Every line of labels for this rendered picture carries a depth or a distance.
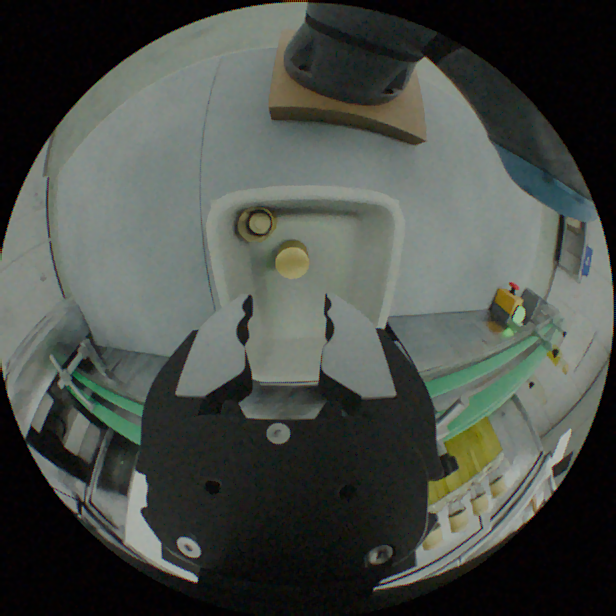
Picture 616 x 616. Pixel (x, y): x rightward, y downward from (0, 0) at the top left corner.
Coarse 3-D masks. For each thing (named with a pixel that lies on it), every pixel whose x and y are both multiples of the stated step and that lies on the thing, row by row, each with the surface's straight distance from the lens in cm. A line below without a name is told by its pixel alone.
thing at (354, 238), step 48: (240, 192) 15; (288, 192) 14; (336, 192) 15; (240, 240) 20; (336, 240) 22; (384, 240) 18; (240, 288) 20; (288, 288) 24; (336, 288) 24; (384, 288) 18; (288, 336) 28
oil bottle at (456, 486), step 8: (448, 440) 38; (448, 448) 38; (456, 448) 39; (456, 456) 38; (464, 464) 39; (456, 472) 38; (464, 472) 39; (448, 480) 37; (456, 480) 38; (464, 480) 39; (448, 488) 37; (456, 488) 38; (464, 488) 39; (448, 496) 37; (456, 496) 38; (448, 504) 39
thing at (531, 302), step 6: (528, 294) 83; (534, 294) 85; (528, 300) 83; (534, 300) 82; (540, 300) 85; (522, 306) 84; (528, 306) 83; (534, 306) 82; (528, 312) 83; (534, 312) 83
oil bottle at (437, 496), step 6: (432, 480) 35; (432, 486) 34; (438, 486) 35; (432, 492) 34; (438, 492) 35; (444, 492) 36; (432, 498) 35; (438, 498) 35; (444, 498) 36; (432, 504) 35; (438, 504) 35; (444, 504) 36; (432, 510) 35; (438, 510) 36
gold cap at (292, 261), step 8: (288, 240) 21; (296, 240) 21; (280, 248) 20; (288, 248) 18; (296, 248) 18; (304, 248) 20; (280, 256) 18; (288, 256) 18; (296, 256) 18; (304, 256) 18; (280, 264) 18; (288, 264) 18; (296, 264) 18; (304, 264) 18; (280, 272) 18; (288, 272) 18; (296, 272) 18; (304, 272) 18
